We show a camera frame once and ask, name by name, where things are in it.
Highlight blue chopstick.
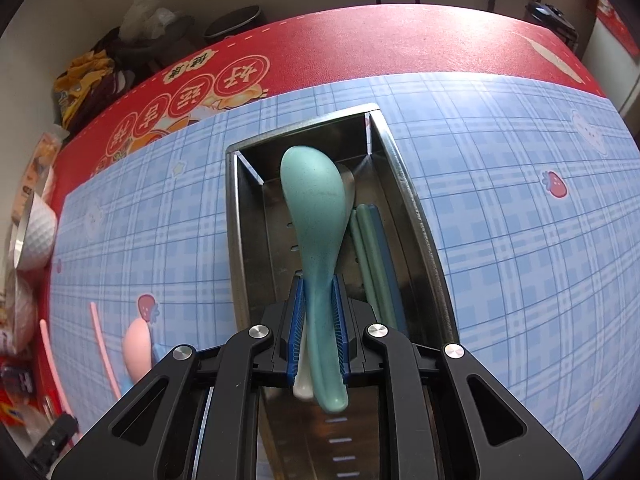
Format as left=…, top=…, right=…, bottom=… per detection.
left=372, top=204, right=409, bottom=337

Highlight teal green spoon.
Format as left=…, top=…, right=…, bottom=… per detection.
left=280, top=145, right=357, bottom=414

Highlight white embossed bowl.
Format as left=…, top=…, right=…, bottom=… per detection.
left=12, top=192, right=59, bottom=272
left=0, top=275, right=41, bottom=352

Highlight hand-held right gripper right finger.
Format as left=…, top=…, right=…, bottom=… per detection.
left=331, top=274, right=584, bottom=480

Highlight white spoon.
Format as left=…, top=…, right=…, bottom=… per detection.
left=292, top=162, right=358, bottom=402

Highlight metal utensil tray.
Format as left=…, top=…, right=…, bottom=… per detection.
left=225, top=102, right=460, bottom=480

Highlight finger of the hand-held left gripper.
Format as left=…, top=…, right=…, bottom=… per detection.
left=27, top=412, right=81, bottom=472

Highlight red snack packets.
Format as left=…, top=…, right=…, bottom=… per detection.
left=0, top=355, right=52, bottom=428

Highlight clear plastic bag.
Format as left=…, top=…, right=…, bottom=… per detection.
left=120, top=0, right=177, bottom=42

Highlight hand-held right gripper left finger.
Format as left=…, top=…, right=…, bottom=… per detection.
left=51, top=275, right=306, bottom=480

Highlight dark round bin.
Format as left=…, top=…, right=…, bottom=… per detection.
left=204, top=6, right=267, bottom=47

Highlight pile of clothes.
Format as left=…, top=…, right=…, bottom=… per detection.
left=52, top=50, right=132, bottom=132

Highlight blue plaid mat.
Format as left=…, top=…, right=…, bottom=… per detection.
left=47, top=71, right=640, bottom=480

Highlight dark round chair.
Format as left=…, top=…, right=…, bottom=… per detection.
left=107, top=15, right=197, bottom=77

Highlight orange snack packet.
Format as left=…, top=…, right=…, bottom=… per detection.
left=20, top=132, right=69, bottom=221

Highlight pink spoon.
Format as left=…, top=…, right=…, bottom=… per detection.
left=122, top=320, right=157, bottom=384

